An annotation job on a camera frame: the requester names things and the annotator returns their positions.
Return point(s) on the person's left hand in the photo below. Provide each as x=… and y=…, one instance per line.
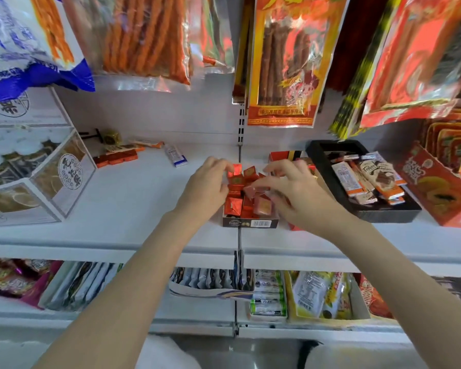
x=203, y=195

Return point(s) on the person's right hand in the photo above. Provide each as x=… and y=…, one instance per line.
x=307, y=203

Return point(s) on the black plastic tray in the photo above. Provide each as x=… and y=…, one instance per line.
x=319, y=153

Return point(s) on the white box of red chocolates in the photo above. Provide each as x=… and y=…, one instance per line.
x=249, y=223

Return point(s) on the red Filer candy box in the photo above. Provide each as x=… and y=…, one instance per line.
x=280, y=155

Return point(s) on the wafer bar packets group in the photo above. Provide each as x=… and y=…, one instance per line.
x=380, y=176

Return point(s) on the pile of mixed candies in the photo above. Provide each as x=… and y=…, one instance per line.
x=115, y=158

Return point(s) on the person's right forearm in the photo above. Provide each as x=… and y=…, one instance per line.
x=407, y=295

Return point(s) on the person's left forearm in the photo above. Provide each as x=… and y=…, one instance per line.
x=119, y=303

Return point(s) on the white metal shelf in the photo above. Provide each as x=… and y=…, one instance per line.
x=138, y=211

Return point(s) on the red cardboard display box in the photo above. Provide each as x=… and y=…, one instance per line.
x=426, y=184

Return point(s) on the printed jar display box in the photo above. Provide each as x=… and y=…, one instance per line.
x=69, y=172

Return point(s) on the person's black shoe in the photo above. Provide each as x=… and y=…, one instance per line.
x=305, y=353

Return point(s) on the stack of green white packets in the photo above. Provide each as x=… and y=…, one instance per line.
x=269, y=295

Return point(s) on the yellow black striped bags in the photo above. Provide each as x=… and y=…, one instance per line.
x=353, y=107

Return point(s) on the red orange snack packets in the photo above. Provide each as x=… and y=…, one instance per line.
x=372, y=299

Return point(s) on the black metal hook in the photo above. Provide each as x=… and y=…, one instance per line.
x=92, y=134

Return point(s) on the yellow red bag brown sticks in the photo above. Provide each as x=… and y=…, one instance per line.
x=292, y=72

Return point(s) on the dark brown snack bag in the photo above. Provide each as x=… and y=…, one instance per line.
x=241, y=53

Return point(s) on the row of red snack packets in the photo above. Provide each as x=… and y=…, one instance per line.
x=449, y=146

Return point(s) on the clear green print snack bag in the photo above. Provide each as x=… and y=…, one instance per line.
x=215, y=30

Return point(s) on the clear bag of orange sticks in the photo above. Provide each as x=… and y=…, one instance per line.
x=146, y=34

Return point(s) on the dark red snack bag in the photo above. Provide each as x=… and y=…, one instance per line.
x=353, y=34

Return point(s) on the red orange snack bag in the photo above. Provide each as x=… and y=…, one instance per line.
x=415, y=53

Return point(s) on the pile of pink snack packets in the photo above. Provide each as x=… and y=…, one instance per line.
x=7, y=276

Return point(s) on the white blue snack bag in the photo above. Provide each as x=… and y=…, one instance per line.
x=23, y=34

